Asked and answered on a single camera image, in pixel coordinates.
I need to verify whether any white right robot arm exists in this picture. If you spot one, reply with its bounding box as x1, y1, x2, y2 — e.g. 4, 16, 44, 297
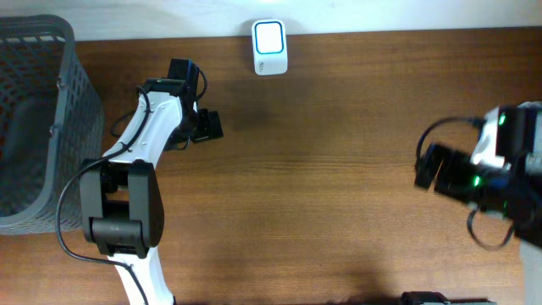
414, 101, 541, 304

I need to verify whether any white barcode scanner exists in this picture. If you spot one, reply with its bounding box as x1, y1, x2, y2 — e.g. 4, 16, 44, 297
252, 19, 288, 76

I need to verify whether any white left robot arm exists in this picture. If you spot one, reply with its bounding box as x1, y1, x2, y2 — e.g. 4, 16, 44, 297
79, 58, 224, 304

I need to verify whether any dark grey plastic basket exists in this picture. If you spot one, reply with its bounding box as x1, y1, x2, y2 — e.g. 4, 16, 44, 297
1, 14, 104, 236

